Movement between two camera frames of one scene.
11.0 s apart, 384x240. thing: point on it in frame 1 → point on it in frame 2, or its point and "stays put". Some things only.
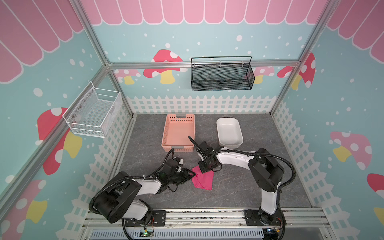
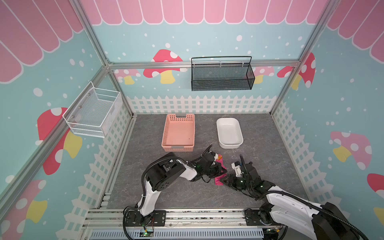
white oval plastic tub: [230, 132] stays put
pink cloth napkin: [203, 180] → [217, 180]
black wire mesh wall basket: [219, 73] stays put
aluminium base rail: [288, 220] stays put
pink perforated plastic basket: [177, 128] stays put
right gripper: [202, 153] → [237, 180]
